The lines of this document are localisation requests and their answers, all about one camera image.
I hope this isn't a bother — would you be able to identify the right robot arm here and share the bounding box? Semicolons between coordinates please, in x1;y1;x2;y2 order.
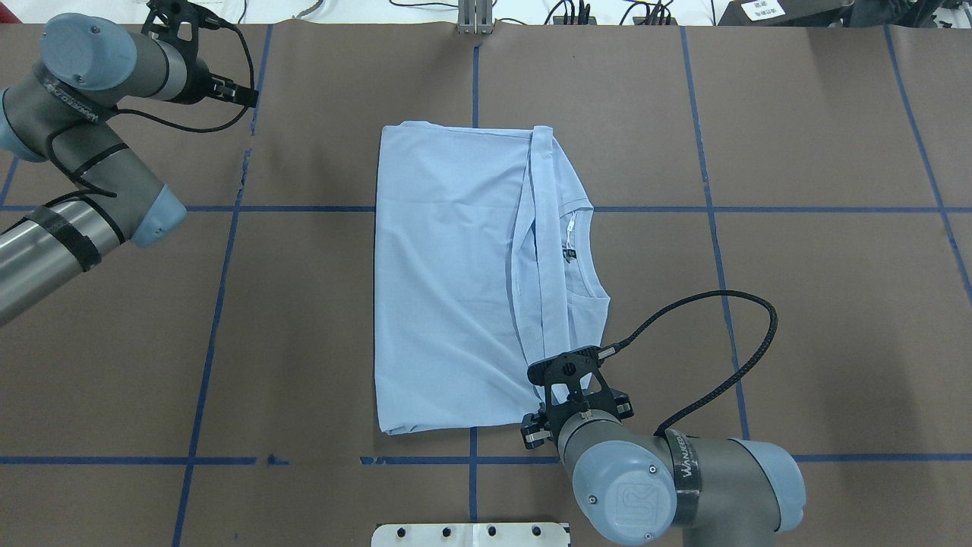
520;346;806;546

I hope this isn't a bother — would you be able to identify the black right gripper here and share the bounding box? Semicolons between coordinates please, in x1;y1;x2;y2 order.
519;345;634;450

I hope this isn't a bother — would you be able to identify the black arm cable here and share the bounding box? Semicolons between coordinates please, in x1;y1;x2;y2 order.
46;18;257;198
607;290;780;438

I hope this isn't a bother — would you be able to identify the light blue t-shirt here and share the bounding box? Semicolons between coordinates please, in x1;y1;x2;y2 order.
374;121;611;435

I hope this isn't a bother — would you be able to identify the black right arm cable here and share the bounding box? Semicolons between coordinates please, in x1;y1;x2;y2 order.
607;290;780;438

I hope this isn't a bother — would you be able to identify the black usb hub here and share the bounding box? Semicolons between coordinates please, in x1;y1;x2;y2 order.
544;1;597;27

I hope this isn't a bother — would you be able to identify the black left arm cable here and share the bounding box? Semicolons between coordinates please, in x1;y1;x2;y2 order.
46;18;257;198

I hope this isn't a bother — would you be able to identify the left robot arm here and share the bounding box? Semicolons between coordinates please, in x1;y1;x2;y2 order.
1;1;260;324

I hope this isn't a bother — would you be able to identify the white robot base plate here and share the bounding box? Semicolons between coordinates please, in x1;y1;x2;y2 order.
371;522;572;546

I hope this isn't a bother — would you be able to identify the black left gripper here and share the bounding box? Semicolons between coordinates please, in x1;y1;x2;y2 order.
141;1;258;109

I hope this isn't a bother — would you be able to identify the aluminium frame post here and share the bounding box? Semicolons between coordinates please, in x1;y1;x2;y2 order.
456;0;495;36

